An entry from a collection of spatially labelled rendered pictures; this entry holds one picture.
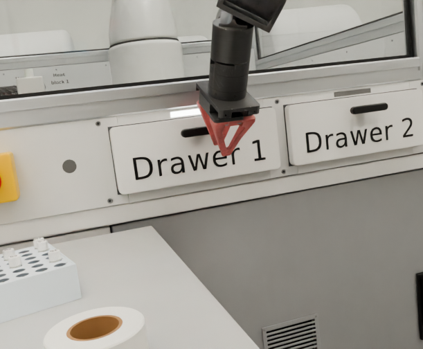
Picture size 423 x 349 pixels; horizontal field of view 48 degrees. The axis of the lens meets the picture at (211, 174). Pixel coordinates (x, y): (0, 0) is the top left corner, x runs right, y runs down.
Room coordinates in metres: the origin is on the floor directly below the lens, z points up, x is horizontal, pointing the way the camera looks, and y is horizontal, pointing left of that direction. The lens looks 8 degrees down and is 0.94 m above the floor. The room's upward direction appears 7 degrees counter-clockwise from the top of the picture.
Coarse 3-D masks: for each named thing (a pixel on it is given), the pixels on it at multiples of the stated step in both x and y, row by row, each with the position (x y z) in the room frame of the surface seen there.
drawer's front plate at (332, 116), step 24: (360, 96) 0.90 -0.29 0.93; (384, 96) 0.91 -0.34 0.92; (408, 96) 0.93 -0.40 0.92; (288, 120) 0.86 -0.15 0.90; (312, 120) 0.87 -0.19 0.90; (336, 120) 0.88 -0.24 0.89; (360, 120) 0.89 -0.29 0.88; (384, 120) 0.91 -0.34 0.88; (408, 120) 0.93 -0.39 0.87; (288, 144) 0.87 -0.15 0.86; (312, 144) 0.87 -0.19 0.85; (360, 144) 0.89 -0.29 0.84; (384, 144) 0.91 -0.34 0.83; (408, 144) 0.92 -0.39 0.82
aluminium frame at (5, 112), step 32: (416, 0) 0.96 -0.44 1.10; (416, 32) 0.96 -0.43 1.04; (320, 64) 0.91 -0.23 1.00; (352, 64) 0.91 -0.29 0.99; (384, 64) 0.93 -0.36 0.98; (416, 64) 0.95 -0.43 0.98; (0, 96) 0.75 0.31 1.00; (32, 96) 0.76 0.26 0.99; (64, 96) 0.76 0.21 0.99; (96, 96) 0.78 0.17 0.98; (128, 96) 0.79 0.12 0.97; (160, 96) 0.81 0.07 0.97; (192, 96) 0.82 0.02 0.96; (256, 96) 0.85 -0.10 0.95; (0, 128) 0.73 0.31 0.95
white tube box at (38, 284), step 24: (0, 264) 0.52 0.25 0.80; (24, 264) 0.51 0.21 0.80; (48, 264) 0.49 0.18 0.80; (72, 264) 0.48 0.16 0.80; (0, 288) 0.44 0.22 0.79; (24, 288) 0.45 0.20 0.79; (48, 288) 0.47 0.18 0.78; (72, 288) 0.48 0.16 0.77; (0, 312) 0.44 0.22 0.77; (24, 312) 0.45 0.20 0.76
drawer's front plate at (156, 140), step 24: (168, 120) 0.79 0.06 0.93; (192, 120) 0.80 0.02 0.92; (264, 120) 0.84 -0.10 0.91; (120, 144) 0.77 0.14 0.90; (144, 144) 0.78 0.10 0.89; (168, 144) 0.79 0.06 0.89; (192, 144) 0.80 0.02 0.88; (240, 144) 0.83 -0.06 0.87; (264, 144) 0.84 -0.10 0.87; (120, 168) 0.77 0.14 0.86; (144, 168) 0.78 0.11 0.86; (168, 168) 0.79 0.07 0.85; (192, 168) 0.80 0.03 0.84; (216, 168) 0.81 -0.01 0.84; (240, 168) 0.83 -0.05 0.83; (264, 168) 0.84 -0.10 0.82; (120, 192) 0.77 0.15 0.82
